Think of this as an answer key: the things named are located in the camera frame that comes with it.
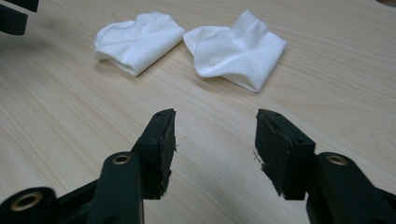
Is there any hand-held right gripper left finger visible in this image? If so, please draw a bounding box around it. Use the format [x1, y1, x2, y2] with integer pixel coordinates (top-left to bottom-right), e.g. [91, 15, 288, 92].
[132, 108, 177, 201]

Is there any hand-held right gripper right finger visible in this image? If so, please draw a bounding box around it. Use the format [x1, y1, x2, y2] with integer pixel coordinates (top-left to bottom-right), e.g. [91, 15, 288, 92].
[254, 108, 318, 201]

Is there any white sock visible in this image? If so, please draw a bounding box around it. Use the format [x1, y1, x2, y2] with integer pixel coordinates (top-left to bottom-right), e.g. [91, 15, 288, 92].
[182, 8, 288, 93]
[93, 11, 186, 77]

